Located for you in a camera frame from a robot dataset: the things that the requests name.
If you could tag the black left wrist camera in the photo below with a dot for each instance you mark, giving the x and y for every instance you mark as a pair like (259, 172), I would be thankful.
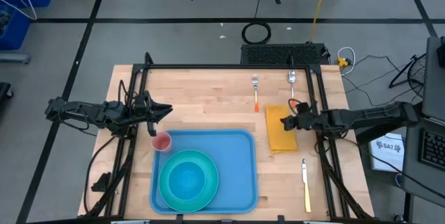
(142, 100)

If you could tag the grey computer monitor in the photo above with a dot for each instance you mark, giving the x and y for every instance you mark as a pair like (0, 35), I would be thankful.
(434, 88)

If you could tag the grey desk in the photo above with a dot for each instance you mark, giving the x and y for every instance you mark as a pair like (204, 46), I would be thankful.
(412, 182)

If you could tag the yellow cloth napkin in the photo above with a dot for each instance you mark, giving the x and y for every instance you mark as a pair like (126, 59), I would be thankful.
(278, 137)

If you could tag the black perforated computer case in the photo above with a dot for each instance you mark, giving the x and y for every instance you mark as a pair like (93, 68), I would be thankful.
(278, 54)

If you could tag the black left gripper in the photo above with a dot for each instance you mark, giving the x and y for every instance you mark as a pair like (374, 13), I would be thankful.
(144, 114)

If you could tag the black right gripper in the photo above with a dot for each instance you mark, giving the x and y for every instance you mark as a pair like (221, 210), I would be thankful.
(306, 121)

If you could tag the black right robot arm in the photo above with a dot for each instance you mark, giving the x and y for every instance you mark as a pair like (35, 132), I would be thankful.
(365, 116)

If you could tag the black clamp bracket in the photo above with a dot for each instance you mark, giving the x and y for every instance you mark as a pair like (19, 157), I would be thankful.
(101, 182)

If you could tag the pink plastic cup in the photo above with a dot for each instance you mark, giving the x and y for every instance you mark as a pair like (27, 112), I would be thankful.
(161, 142)

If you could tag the black aluminium table frame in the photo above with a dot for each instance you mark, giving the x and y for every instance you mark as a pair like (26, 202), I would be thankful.
(226, 66)

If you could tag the black keyboard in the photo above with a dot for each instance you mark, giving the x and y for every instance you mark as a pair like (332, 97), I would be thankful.
(432, 149)

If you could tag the white paper sign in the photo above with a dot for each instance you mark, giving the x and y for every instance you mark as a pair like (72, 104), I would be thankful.
(387, 156)

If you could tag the grey desk leg foot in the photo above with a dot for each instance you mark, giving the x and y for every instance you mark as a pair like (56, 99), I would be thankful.
(14, 58)

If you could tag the yellow power plug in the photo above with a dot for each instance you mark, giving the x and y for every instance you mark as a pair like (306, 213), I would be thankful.
(342, 62)

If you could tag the blue plastic tray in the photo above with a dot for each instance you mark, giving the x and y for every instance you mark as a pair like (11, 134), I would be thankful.
(236, 168)

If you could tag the teal plastic plate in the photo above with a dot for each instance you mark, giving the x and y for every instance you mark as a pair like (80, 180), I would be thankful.
(187, 180)

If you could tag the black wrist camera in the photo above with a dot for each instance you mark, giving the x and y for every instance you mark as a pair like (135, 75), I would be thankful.
(303, 107)
(142, 100)

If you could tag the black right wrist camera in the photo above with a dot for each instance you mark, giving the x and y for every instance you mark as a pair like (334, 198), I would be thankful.
(303, 107)

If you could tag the blue bin with parts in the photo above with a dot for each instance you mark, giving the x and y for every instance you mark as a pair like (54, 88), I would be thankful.
(14, 29)

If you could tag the black floor device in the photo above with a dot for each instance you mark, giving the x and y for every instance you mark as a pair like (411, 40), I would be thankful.
(4, 93)

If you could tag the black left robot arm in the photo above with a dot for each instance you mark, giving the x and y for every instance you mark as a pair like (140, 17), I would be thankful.
(90, 114)

